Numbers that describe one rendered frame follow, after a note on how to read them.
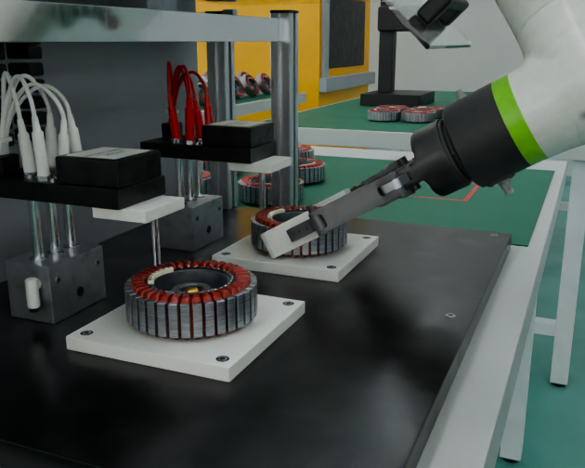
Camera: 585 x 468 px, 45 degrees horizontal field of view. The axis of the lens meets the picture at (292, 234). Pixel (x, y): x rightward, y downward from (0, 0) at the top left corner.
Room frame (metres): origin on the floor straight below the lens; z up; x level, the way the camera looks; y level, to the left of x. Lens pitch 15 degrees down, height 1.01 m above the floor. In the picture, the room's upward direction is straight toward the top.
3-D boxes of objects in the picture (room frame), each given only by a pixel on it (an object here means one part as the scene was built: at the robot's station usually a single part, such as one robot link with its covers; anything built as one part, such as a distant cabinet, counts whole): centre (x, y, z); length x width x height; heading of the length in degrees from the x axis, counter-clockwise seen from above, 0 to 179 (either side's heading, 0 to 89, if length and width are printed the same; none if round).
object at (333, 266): (0.79, -0.01, 0.78); 0.15 x 0.15 x 0.01; 67
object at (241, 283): (0.57, 0.09, 0.80); 0.11 x 0.11 x 0.04
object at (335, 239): (0.79, -0.01, 0.80); 0.11 x 0.11 x 0.04
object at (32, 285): (0.58, 0.23, 0.80); 0.01 x 0.01 x 0.03; 67
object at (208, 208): (0.85, 0.13, 0.80); 0.08 x 0.05 x 0.06; 157
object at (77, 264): (0.63, 0.22, 0.80); 0.08 x 0.05 x 0.06; 157
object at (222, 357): (0.57, 0.09, 0.78); 0.15 x 0.15 x 0.01; 67
